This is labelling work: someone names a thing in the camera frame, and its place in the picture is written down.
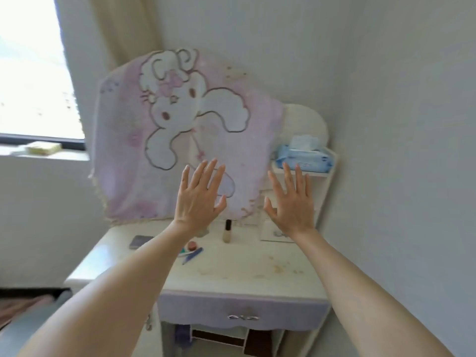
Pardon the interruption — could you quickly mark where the pale yellow box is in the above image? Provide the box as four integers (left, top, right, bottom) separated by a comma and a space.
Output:
24, 141, 62, 157

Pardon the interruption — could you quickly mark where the person's left hand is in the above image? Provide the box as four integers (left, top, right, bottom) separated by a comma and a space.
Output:
174, 158, 228, 235

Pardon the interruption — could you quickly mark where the white dressing table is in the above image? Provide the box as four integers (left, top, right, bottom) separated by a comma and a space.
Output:
64, 104, 339, 357

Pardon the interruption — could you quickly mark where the person's right forearm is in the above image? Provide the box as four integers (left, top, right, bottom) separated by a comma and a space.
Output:
288, 227, 456, 357

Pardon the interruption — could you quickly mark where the person's left forearm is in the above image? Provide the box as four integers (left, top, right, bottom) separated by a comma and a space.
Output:
17, 220, 209, 357

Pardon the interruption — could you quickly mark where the pink cartoon bunny blanket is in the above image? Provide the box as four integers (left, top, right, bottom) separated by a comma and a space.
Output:
88, 49, 286, 226

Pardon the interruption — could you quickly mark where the grey square compact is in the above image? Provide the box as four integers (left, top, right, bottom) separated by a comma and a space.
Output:
129, 236, 155, 251

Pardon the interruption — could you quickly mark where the cream curtain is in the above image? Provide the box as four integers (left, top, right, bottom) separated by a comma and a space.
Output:
87, 0, 165, 73

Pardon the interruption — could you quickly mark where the bed with dark frame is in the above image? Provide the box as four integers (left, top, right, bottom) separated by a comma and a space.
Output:
0, 287, 73, 357

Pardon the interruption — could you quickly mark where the window with black frame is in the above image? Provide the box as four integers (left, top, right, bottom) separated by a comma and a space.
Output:
0, 0, 87, 151

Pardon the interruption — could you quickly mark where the person's right hand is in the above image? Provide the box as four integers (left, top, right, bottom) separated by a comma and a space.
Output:
264, 162, 317, 238

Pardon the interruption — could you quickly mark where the blue pen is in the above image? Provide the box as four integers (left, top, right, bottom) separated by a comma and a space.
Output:
182, 247, 204, 265

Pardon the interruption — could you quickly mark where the blue wet wipes pack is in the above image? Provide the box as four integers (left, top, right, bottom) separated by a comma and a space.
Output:
274, 135, 335, 174

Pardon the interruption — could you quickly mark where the purple cloth item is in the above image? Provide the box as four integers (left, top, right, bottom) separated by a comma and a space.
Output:
174, 324, 192, 347

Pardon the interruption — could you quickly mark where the brown wooden organiser box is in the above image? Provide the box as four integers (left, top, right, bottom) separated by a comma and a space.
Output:
190, 327, 250, 357

